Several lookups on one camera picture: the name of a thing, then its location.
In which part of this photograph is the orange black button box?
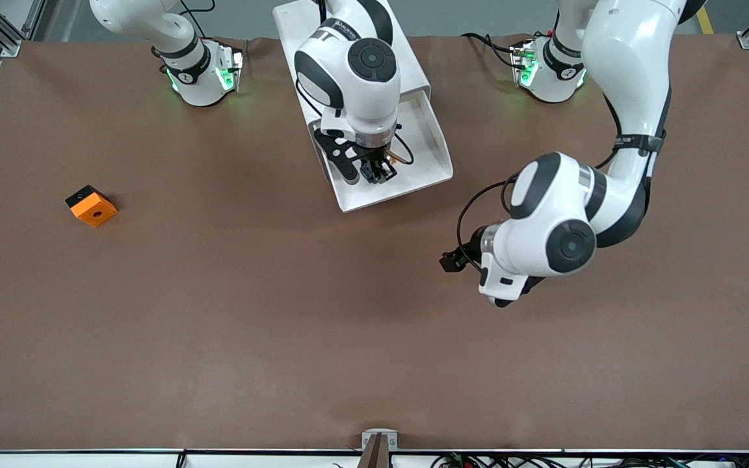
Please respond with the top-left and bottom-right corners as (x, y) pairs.
(66, 185), (118, 228)

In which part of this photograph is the black base cable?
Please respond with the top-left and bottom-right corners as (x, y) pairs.
(462, 31), (525, 69)

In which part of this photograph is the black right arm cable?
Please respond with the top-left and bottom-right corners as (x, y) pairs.
(388, 123), (415, 166)

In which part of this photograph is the grey metal mount bracket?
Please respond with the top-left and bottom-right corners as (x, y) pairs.
(358, 429), (399, 468)

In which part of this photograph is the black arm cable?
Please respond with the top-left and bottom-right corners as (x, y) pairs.
(388, 123), (415, 166)
(456, 179), (518, 270)

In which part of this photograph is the bundle of cables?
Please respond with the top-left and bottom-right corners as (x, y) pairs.
(433, 453), (749, 468)

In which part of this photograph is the white table edge rail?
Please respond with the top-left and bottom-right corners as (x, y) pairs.
(0, 448), (749, 468)

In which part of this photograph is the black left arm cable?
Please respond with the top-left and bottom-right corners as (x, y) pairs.
(456, 179), (518, 270)

